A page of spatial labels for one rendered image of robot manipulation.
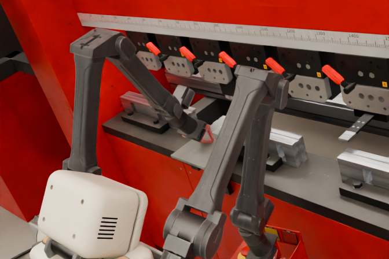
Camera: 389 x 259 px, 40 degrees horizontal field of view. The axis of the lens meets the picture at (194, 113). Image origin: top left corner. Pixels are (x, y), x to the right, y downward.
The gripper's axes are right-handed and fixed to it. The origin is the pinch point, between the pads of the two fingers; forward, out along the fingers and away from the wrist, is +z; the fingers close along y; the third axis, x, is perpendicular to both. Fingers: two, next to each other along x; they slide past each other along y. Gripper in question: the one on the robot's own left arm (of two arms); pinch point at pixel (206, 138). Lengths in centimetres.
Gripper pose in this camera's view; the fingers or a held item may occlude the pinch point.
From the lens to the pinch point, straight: 185.8
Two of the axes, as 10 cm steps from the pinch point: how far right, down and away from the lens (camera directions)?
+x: -4.6, 8.7, -1.9
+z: 6.0, 4.6, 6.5
